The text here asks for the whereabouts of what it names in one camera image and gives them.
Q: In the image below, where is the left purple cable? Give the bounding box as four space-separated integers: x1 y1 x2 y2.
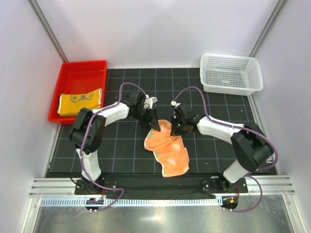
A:
79 82 151 224

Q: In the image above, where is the white perforated plastic basket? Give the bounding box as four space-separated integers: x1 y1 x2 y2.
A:
200 53 263 96

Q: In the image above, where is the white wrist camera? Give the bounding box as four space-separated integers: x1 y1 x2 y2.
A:
171 100 181 109
143 95 157 109

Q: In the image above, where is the slotted grey cable duct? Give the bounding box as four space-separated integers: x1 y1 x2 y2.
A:
40 197 223 208

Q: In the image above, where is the black grid mat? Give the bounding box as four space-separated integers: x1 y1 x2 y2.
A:
46 68 254 178

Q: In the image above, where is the aluminium corner post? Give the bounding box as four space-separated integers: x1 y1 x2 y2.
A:
27 0 68 63
249 0 288 57

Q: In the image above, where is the blue yellow patterned towel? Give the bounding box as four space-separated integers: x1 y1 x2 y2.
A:
57 88 103 117

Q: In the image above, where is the left aluminium corner post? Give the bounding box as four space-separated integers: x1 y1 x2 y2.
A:
27 0 68 63

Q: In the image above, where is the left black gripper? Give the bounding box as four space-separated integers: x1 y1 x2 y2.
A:
134 106 161 132

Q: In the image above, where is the right aluminium corner post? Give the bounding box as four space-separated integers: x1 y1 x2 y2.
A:
249 0 288 57

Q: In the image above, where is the red plastic tray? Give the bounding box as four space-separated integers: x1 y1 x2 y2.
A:
48 60 107 125

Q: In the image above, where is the orange towel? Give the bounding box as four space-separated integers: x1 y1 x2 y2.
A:
144 119 190 178

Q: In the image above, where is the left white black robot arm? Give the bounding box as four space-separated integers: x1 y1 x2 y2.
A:
69 91 160 194

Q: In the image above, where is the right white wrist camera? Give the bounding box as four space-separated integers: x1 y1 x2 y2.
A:
171 100 181 109

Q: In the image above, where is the aluminium frame rail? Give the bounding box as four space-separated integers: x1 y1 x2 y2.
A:
29 175 295 198

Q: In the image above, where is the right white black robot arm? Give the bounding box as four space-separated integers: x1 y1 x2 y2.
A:
171 101 276 192

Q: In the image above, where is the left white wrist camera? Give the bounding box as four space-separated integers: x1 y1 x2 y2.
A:
143 95 157 109

